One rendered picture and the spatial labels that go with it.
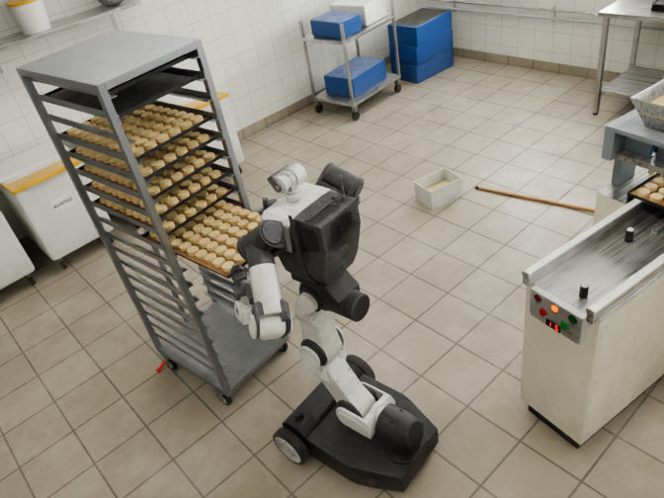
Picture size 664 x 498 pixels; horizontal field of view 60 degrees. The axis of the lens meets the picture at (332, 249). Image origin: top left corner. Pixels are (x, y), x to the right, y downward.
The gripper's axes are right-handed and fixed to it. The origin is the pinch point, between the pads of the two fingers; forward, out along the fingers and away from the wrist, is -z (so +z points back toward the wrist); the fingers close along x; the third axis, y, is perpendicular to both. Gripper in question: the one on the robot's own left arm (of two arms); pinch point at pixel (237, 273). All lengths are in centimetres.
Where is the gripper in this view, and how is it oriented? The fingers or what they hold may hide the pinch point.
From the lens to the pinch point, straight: 231.7
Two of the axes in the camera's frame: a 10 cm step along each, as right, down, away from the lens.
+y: -9.2, 3.4, -1.9
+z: 3.5, 5.2, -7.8
